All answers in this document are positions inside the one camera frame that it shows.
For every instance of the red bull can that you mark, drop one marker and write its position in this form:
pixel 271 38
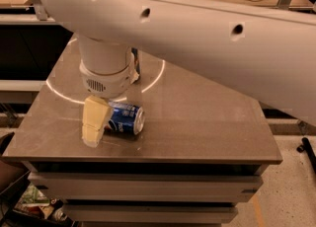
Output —
pixel 136 63

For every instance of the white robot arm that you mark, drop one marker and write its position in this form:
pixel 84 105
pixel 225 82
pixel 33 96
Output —
pixel 267 54

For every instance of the grey drawer cabinet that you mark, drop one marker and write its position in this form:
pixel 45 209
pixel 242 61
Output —
pixel 148 199

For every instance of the blue pepsi can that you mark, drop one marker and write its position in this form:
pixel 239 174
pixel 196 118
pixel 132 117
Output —
pixel 126 118

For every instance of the green snack bags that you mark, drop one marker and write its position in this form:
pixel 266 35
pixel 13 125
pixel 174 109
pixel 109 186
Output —
pixel 35 203

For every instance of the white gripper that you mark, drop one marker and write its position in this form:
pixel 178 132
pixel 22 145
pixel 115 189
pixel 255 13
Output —
pixel 106 84

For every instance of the black chair base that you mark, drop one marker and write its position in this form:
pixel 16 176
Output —
pixel 305 146

